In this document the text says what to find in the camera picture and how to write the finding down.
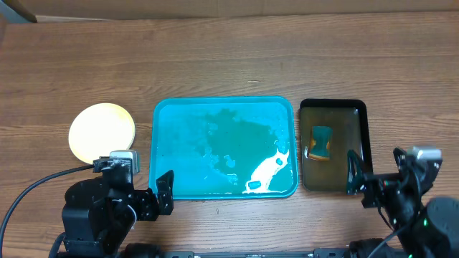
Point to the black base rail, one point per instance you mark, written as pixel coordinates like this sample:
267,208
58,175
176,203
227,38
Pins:
269,253

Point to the teal plastic tray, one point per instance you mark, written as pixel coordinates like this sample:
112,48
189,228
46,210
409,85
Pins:
225,147

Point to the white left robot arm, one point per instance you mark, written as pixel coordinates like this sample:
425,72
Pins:
99,213

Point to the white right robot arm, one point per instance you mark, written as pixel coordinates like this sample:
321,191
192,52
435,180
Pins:
418,229

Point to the black water tray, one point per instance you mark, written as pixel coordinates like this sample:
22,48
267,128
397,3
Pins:
349,122

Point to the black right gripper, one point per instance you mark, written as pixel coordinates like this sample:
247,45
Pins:
382,183

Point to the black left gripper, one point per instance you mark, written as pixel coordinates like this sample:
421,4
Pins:
153,206

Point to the green orange sponge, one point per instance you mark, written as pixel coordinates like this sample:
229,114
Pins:
319,146

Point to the yellow plate with sauce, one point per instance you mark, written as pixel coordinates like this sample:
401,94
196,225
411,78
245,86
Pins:
99,130

